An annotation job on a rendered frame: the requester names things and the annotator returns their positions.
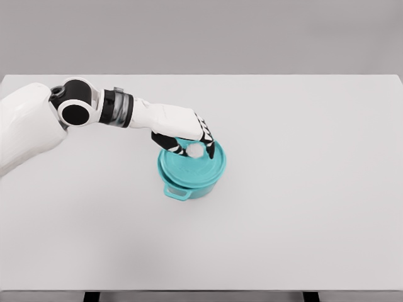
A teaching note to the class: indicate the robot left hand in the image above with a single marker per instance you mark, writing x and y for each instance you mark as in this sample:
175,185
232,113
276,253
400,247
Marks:
179,121

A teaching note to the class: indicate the teal pot lid white knob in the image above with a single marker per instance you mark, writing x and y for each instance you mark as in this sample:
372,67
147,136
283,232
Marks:
192,166

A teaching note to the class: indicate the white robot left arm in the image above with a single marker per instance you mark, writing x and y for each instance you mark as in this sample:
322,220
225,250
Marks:
28,126

